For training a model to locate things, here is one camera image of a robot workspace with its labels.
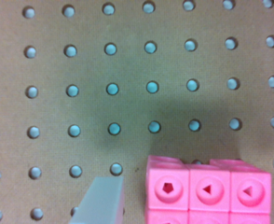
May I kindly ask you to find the pink linking cube flower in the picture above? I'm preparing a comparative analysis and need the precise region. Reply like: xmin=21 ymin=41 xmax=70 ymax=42
xmin=144 ymin=156 xmax=271 ymax=224

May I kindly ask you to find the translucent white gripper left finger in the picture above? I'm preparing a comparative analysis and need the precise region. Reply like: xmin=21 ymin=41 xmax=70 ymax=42
xmin=69 ymin=176 xmax=125 ymax=224

